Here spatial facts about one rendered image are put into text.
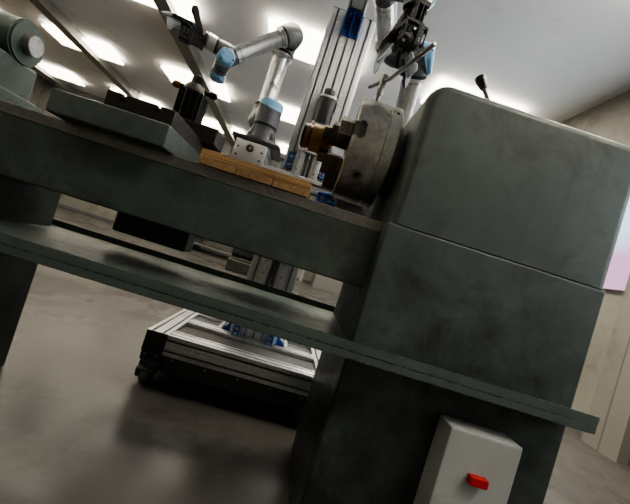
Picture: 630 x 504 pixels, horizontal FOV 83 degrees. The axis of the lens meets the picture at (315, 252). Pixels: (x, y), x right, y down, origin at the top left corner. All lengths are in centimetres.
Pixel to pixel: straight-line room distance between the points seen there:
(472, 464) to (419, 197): 65
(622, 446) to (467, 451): 260
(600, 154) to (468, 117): 36
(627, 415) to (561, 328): 243
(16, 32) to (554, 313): 170
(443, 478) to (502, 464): 14
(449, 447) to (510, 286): 42
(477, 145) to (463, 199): 14
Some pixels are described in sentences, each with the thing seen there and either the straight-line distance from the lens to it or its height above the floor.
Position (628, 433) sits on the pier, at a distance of 356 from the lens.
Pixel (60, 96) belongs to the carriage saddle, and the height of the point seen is 91.
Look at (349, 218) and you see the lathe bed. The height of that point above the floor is 85.
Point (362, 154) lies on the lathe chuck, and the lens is 102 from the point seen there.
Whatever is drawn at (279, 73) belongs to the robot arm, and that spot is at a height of 157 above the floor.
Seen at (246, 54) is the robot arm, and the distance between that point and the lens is 189.
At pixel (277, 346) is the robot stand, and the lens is 193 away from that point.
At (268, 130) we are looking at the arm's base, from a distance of 178.
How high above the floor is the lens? 71
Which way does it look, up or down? 1 degrees up
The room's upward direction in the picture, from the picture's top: 18 degrees clockwise
